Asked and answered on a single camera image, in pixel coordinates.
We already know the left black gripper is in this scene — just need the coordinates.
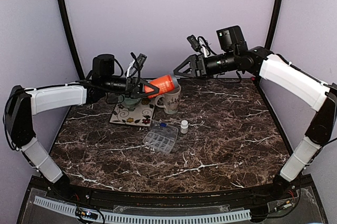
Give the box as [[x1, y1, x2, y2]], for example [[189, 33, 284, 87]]
[[103, 76, 159, 99]]

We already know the orange pill bottle grey cap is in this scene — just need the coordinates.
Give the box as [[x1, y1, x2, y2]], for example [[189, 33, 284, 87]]
[[148, 74, 179, 99]]

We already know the clear plastic pill organizer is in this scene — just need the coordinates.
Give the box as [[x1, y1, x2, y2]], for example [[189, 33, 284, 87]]
[[143, 120, 178, 154]]

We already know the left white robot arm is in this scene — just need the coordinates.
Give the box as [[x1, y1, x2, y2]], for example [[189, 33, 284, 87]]
[[3, 54, 160, 201]]

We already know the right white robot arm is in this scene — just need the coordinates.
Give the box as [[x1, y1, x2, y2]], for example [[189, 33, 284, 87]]
[[174, 25, 336, 200]]

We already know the light green ceramic bowl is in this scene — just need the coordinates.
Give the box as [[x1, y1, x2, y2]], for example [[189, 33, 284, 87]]
[[117, 95, 141, 111]]

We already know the cream ceramic mug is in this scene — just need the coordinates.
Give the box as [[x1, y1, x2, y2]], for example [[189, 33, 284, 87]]
[[155, 85, 181, 115]]

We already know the floral rectangular ceramic plate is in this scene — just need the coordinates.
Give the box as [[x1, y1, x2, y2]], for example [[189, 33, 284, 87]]
[[110, 98, 155, 127]]

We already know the small white pill bottle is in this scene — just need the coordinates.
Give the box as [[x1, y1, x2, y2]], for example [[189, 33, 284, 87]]
[[180, 120, 189, 134]]

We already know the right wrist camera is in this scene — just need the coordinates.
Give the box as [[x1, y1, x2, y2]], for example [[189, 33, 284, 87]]
[[186, 35, 215, 58]]

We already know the right black frame post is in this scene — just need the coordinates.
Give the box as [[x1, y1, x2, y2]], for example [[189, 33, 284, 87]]
[[264, 0, 282, 49]]

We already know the black frame post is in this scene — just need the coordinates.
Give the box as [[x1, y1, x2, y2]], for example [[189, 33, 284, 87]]
[[57, 0, 85, 79], [264, 0, 282, 49]]

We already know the white slotted cable duct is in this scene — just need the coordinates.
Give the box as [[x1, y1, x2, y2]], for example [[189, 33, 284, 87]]
[[33, 195, 251, 224]]

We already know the black front rail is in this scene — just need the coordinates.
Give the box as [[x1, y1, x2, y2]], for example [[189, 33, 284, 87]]
[[47, 184, 298, 208]]

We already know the left black frame post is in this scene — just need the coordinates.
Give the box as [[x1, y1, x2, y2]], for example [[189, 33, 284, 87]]
[[57, 0, 85, 79]]

